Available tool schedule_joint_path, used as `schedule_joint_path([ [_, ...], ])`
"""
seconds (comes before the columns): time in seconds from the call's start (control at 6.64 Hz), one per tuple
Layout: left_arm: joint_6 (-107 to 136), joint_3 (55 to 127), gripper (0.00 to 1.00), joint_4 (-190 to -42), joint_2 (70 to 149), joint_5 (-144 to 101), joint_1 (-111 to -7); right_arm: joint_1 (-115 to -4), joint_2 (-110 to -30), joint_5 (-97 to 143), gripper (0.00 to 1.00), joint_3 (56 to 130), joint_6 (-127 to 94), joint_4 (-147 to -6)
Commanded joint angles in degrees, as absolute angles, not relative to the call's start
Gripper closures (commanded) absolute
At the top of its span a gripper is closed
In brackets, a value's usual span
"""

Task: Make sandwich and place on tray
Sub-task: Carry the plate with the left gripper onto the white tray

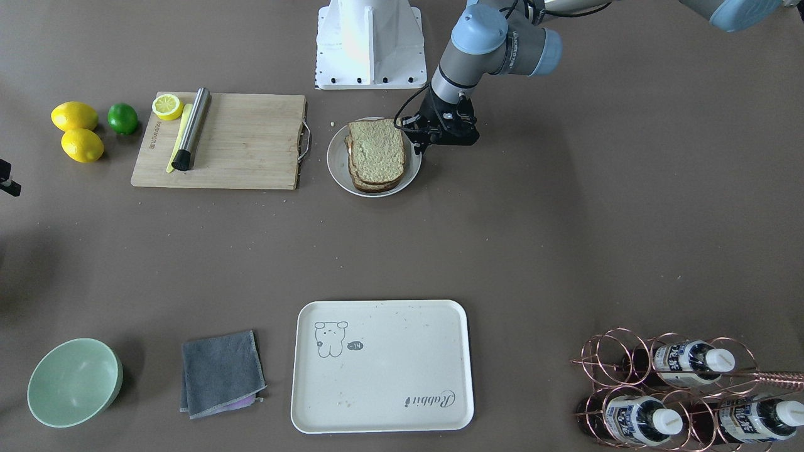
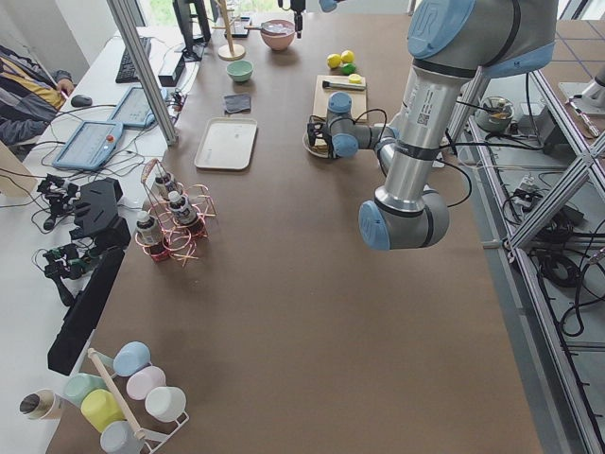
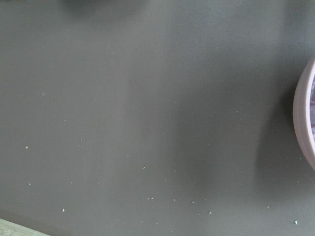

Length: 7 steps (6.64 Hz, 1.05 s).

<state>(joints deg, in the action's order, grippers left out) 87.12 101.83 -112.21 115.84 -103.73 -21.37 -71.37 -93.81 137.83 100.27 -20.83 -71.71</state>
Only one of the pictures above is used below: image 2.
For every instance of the beige serving tray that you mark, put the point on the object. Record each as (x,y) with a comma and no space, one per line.
(227,144)

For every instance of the blue teach pendant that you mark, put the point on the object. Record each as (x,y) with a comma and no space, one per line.
(90,146)
(133,110)

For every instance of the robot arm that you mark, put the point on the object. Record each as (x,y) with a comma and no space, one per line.
(509,38)
(325,6)

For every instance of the half lemon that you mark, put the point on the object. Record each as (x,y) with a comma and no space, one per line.
(355,78)

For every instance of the grey folded cloth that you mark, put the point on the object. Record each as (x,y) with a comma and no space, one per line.
(237,103)

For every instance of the yellow lemon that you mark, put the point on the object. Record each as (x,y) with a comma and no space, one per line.
(347,56)
(333,61)

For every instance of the green lime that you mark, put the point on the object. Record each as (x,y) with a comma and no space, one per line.
(347,68)

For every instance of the bottle in rack rear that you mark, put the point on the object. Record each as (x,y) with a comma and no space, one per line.
(165,184)

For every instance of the bottle in rack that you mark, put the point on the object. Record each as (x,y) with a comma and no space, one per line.
(180,208)
(165,184)
(146,228)

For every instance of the grey cup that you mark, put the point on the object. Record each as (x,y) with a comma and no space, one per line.
(118,438)

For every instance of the green cup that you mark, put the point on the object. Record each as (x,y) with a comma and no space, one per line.
(78,386)

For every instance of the bread slice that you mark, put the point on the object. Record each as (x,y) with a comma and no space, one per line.
(315,139)

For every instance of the green ceramic bowl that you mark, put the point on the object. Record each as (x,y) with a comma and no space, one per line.
(240,71)

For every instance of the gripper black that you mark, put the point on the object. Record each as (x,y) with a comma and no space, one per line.
(298,8)
(316,132)

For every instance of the aluminium frame post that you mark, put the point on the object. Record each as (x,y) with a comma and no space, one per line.
(125,23)

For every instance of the white cup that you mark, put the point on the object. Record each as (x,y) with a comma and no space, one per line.
(165,403)

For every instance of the blue cup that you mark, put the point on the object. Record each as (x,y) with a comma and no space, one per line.
(131,358)

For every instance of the blue teach pendant far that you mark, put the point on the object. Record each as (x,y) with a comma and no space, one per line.
(133,110)

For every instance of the black computer mouse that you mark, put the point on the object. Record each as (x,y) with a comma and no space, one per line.
(78,101)

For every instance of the pink bowl with ice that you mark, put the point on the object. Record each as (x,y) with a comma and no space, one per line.
(277,34)

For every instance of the seated person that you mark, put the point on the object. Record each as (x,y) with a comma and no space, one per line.
(30,97)

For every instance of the white round plate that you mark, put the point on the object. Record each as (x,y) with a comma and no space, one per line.
(316,154)

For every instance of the wooden cutting board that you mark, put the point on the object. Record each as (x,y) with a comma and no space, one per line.
(325,98)

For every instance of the blue teach pendant near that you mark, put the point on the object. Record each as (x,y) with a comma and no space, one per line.
(90,146)

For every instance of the pink cup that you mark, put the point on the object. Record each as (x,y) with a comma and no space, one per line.
(141,383)

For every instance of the yellow handled knife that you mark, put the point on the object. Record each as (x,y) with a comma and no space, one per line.
(334,85)

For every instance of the wooden mug tree stand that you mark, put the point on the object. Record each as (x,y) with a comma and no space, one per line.
(229,51)

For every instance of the yellow cup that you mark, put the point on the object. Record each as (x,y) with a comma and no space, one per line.
(100,409)

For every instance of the bottle in rack middle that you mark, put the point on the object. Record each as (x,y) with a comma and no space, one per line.
(180,208)

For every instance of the black gripper stand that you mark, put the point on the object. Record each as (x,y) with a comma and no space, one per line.
(84,269)

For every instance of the bottle in rack front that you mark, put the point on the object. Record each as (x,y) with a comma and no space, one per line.
(146,228)

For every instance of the copper wire bottle rack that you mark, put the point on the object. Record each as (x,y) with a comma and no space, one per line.
(175,241)

